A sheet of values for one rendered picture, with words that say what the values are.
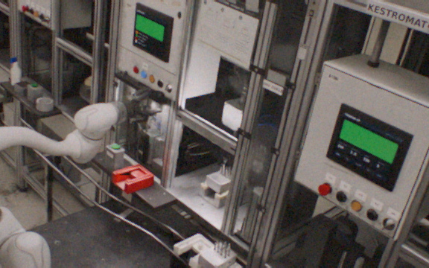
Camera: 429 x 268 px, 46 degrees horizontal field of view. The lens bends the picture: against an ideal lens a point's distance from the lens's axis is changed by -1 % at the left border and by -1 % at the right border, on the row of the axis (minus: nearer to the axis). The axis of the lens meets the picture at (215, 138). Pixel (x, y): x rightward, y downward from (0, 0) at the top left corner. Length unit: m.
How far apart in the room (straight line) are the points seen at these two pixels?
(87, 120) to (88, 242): 0.74
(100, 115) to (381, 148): 1.03
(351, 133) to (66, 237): 1.45
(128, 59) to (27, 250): 1.00
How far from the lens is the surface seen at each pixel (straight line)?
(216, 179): 2.40
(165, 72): 2.28
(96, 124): 1.99
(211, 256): 2.11
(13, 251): 2.09
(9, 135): 1.81
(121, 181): 2.50
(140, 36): 2.35
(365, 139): 1.66
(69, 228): 2.58
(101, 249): 2.47
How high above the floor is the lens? 2.28
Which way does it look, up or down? 27 degrees down
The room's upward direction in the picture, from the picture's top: 10 degrees clockwise
